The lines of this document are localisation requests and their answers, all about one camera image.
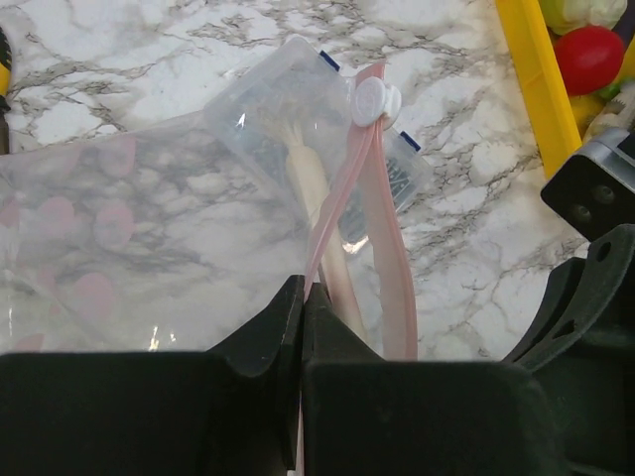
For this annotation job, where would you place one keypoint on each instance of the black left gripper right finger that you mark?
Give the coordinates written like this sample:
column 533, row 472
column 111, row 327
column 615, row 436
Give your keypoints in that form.
column 363, row 415

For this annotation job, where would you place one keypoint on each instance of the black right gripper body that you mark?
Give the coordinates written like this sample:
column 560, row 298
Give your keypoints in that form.
column 593, row 191

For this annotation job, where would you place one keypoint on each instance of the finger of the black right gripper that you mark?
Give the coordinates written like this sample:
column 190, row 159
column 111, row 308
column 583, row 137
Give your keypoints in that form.
column 580, row 348

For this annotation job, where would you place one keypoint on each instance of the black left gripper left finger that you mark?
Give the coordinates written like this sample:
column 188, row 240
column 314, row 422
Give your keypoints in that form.
column 230, row 410

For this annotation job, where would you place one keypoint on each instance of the clear zip top bag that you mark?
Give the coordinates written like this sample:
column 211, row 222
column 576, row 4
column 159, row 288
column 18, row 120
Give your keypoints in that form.
column 164, row 240

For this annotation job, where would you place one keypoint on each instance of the green onion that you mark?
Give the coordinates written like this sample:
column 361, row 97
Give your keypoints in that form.
column 306, row 173

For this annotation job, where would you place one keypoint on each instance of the white bag zipper slider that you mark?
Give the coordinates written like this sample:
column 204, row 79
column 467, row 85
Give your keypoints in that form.
column 373, row 100

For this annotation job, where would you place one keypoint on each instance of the yellow plastic bin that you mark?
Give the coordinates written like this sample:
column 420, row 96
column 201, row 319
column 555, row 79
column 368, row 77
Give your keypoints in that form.
column 559, row 121

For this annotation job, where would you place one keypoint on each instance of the red tomato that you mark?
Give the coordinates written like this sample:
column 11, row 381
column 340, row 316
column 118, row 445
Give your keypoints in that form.
column 589, row 58

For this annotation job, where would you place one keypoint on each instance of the green cabbage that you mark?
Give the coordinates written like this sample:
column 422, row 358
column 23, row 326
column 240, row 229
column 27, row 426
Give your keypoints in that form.
column 564, row 16

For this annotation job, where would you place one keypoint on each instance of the clear plastic screw box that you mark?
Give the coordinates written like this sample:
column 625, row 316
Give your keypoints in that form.
column 297, row 95

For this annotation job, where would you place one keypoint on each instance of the yellow handled pliers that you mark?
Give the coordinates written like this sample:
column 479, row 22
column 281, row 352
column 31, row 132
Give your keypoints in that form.
column 5, row 79

